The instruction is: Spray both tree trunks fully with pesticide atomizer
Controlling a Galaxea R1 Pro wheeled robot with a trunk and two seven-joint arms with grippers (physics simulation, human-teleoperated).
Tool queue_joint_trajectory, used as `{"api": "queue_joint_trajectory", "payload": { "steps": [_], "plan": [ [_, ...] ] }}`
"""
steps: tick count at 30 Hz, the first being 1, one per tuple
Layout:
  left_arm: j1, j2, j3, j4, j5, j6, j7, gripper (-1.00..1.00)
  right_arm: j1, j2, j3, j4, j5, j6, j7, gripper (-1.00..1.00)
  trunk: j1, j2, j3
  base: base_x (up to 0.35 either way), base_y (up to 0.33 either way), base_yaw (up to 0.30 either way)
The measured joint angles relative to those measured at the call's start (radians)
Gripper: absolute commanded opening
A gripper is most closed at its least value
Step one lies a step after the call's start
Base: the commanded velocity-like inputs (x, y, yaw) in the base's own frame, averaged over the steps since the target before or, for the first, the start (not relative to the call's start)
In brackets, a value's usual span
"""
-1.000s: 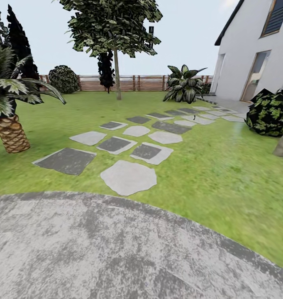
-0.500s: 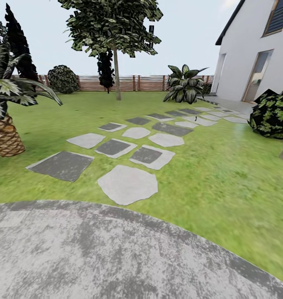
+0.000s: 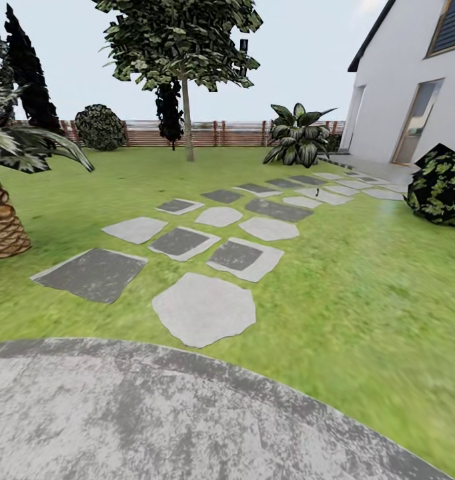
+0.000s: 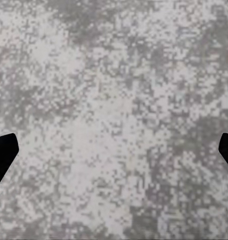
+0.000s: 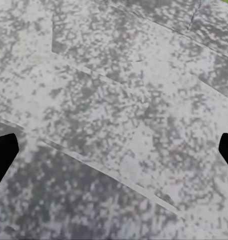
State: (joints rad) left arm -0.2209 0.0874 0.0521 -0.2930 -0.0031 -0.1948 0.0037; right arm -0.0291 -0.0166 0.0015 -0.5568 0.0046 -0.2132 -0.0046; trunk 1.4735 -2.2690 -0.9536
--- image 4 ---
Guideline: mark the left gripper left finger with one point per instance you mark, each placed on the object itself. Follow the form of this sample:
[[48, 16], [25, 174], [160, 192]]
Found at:
[[9, 149]]

